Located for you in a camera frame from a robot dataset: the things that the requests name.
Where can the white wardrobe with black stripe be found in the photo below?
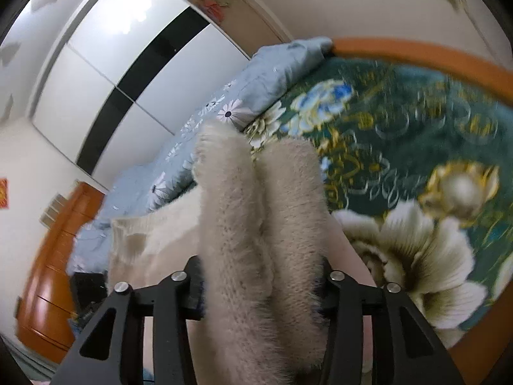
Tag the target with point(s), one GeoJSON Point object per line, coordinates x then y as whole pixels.
{"type": "Point", "coordinates": [100, 68]}

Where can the beige fuzzy sweater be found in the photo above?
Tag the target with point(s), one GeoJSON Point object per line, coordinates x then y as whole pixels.
{"type": "Point", "coordinates": [240, 248]}

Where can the light blue floral quilt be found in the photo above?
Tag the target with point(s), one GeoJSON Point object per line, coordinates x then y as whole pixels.
{"type": "Point", "coordinates": [264, 76]}

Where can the beige door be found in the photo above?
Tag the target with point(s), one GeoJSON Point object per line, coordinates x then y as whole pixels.
{"type": "Point", "coordinates": [248, 12]}

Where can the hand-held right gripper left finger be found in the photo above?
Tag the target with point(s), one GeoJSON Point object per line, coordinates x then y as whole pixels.
{"type": "Point", "coordinates": [192, 288]}

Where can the red door decoration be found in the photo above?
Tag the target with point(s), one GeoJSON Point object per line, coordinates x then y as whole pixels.
{"type": "Point", "coordinates": [214, 10]}

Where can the teal floral blanket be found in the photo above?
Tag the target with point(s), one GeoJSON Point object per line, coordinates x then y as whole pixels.
{"type": "Point", "coordinates": [400, 136]}

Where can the red wall decoration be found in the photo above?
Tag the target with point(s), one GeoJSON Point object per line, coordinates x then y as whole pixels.
{"type": "Point", "coordinates": [4, 192]}

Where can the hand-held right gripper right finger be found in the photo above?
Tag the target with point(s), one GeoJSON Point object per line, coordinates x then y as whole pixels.
{"type": "Point", "coordinates": [326, 292]}

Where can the wall switch panel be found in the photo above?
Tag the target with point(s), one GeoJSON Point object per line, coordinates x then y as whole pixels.
{"type": "Point", "coordinates": [53, 209]}

